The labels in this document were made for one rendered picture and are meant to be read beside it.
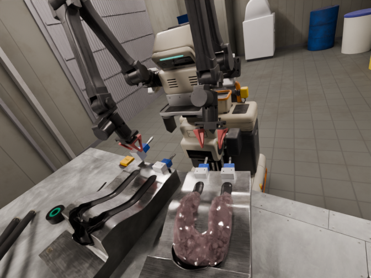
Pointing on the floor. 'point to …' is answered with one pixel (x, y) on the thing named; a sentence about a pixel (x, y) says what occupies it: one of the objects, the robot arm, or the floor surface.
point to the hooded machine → (259, 31)
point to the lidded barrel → (356, 32)
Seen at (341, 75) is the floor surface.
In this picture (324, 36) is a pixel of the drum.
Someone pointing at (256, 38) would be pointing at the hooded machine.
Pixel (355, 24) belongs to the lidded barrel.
